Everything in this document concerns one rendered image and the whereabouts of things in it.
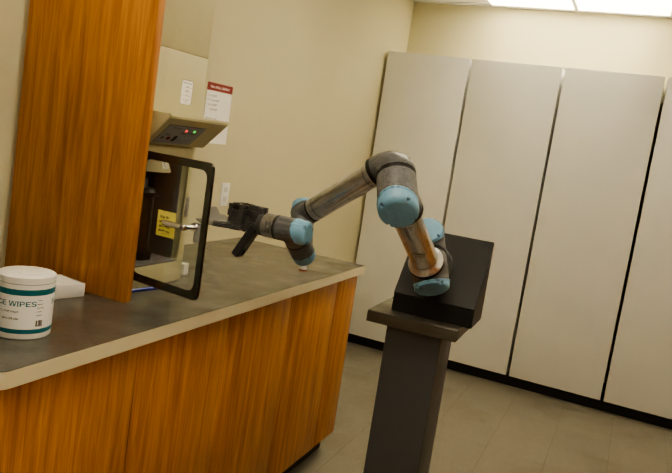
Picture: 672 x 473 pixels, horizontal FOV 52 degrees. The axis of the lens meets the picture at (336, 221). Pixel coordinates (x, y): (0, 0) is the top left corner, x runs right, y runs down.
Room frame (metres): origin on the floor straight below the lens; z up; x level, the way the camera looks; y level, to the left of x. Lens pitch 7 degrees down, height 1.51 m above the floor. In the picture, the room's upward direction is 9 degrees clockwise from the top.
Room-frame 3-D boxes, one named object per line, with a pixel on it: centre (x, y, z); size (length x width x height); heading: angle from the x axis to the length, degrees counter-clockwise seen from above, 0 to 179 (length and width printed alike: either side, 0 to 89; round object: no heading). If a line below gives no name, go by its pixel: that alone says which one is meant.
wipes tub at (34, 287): (1.62, 0.71, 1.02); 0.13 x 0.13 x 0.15
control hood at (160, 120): (2.23, 0.52, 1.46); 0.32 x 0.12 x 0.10; 157
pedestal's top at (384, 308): (2.46, -0.36, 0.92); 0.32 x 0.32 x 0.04; 69
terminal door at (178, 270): (2.02, 0.49, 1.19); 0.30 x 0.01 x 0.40; 58
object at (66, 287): (1.97, 0.80, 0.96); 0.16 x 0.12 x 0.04; 147
